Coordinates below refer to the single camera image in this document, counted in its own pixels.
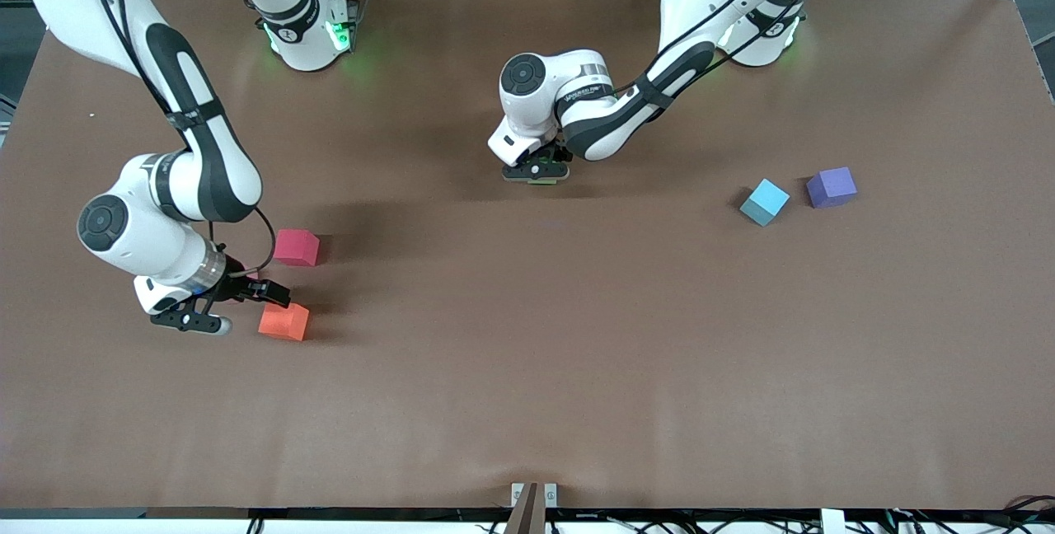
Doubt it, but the orange foam cube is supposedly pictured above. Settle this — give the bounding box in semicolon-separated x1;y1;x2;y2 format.
258;301;311;342

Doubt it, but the light blue foam cube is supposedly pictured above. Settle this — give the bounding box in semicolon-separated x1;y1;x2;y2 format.
739;179;790;227

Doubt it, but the crimson pink foam cube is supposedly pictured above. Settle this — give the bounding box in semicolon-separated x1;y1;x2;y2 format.
273;228;321;267

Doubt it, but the brown table cover mat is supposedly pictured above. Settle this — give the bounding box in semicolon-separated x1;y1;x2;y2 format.
0;0;1055;512

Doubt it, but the purple foam cube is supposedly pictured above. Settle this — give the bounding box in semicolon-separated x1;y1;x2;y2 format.
806;166;858;209

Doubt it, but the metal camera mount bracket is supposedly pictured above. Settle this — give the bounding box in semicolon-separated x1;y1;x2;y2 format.
504;481;559;534

